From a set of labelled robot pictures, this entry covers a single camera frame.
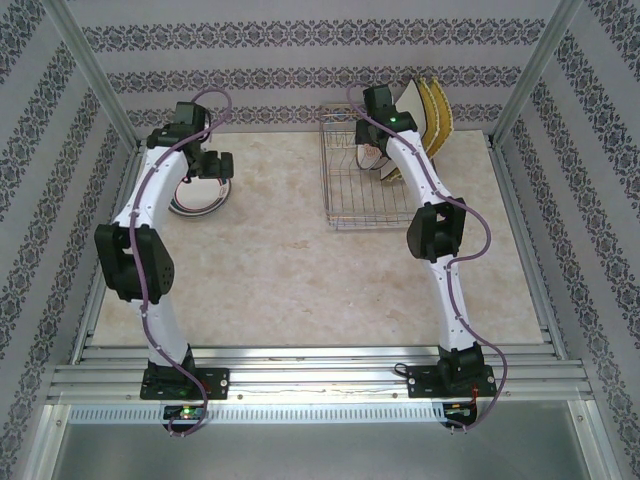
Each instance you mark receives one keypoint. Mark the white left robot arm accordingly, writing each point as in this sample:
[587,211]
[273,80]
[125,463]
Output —
[150,185]

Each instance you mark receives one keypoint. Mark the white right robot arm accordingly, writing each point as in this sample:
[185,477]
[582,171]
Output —
[415,170]

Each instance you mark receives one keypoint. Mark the small circuit board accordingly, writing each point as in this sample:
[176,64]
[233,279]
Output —
[186,413]
[457,409]

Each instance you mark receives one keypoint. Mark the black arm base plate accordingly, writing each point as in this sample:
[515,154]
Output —
[422,382]
[215,382]

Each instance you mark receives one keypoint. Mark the aluminium frame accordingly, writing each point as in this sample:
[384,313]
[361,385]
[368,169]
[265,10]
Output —
[320,367]

